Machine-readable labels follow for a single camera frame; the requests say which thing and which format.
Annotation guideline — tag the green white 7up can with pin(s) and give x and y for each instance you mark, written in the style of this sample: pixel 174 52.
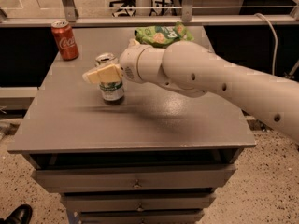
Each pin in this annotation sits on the green white 7up can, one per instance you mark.
pixel 111 92

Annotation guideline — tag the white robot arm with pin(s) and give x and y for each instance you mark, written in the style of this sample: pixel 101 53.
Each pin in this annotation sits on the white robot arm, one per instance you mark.
pixel 192 70

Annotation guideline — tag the red coca-cola can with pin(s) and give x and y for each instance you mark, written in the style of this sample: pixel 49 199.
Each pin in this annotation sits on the red coca-cola can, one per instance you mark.
pixel 65 40

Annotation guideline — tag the green chip bag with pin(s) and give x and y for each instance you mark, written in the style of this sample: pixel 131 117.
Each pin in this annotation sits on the green chip bag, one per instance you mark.
pixel 163 36

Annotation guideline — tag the black office chair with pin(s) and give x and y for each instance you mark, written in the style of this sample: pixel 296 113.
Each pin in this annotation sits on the black office chair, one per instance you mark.
pixel 123 8
pixel 165 8

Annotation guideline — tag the grey metal railing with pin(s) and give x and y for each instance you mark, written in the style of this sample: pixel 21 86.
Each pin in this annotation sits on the grey metal railing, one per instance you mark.
pixel 33 13

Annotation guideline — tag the grey drawer cabinet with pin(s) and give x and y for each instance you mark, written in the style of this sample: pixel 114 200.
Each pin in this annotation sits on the grey drawer cabinet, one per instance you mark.
pixel 69 126

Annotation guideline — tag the middle grey drawer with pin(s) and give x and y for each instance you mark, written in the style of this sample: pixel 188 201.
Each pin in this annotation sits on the middle grey drawer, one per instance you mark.
pixel 138 202

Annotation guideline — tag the grey drawer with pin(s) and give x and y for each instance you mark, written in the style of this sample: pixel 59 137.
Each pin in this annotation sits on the grey drawer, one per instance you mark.
pixel 134 178
pixel 138 202
pixel 146 217

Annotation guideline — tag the bottom grey drawer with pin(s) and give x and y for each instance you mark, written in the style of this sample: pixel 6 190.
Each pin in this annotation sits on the bottom grey drawer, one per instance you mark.
pixel 146 217

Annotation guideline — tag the top grey drawer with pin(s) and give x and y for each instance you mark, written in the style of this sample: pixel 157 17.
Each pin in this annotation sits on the top grey drawer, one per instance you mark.
pixel 134 178

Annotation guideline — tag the black leather shoe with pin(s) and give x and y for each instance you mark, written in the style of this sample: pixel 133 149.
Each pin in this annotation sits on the black leather shoe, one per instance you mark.
pixel 21 215

